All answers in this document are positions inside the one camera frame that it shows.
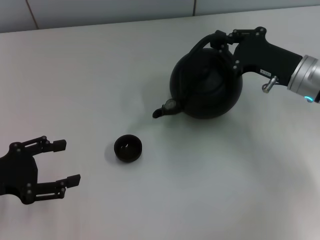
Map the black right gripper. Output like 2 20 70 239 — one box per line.
211 26 303 86

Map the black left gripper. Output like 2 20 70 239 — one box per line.
0 135 82 205

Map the black teapot with hoop handle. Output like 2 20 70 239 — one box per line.
152 33 244 120

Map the small black teacup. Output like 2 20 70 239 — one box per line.
113 134 143 164

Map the grey cable with silver connector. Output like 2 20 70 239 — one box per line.
261 75 279 94

